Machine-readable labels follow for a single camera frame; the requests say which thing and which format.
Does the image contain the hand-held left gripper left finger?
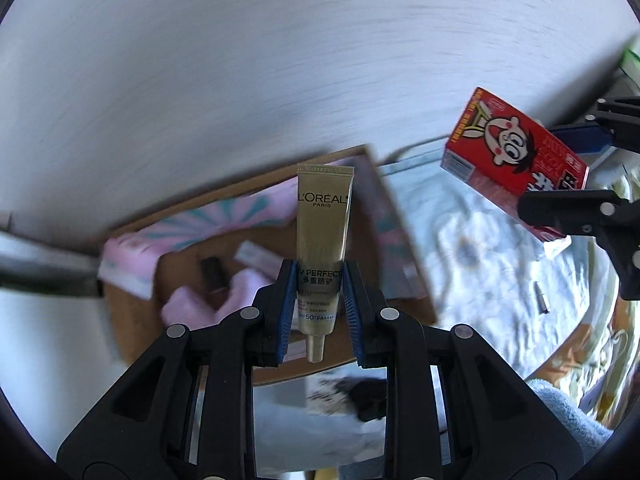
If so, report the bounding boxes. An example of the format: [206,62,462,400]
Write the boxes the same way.
[56,259,297,480]

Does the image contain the red drink carton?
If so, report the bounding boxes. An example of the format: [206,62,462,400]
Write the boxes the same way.
[440,86,591,243]

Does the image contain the white slim tube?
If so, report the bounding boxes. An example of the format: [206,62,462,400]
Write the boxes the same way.
[235,241,281,273]

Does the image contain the pink fuzzy sock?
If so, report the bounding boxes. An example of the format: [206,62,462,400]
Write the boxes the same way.
[160,267,278,328]

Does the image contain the grey door frame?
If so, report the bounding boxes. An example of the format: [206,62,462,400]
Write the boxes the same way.
[0,230,103,301]

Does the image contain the cardboard box with pink flaps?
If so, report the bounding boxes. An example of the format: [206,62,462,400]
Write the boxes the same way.
[102,144,441,386]

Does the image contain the blue towel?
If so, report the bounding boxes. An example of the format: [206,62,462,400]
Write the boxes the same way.
[525,377,613,461]

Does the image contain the black hair scrunchie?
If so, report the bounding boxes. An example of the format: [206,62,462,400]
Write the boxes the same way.
[347,379,388,422]

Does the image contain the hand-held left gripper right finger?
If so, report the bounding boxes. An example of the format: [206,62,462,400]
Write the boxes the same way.
[341,260,586,480]

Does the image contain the green tissue box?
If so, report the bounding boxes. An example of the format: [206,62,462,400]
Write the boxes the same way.
[620,35,640,81]

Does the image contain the white black printed packet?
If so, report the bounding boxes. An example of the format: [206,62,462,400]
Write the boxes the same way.
[306,375,361,416]

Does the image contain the pale blue floral cloth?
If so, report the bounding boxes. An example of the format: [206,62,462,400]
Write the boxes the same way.
[252,147,616,473]

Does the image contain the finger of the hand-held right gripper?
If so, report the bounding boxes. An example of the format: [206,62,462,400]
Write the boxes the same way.
[517,187,640,301]
[547,95,640,153]

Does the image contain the red nail polish bottle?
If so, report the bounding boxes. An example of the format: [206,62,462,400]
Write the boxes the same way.
[200,256,226,296]

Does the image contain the gold cream tube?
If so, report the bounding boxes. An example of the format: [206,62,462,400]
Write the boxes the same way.
[296,164,357,364]

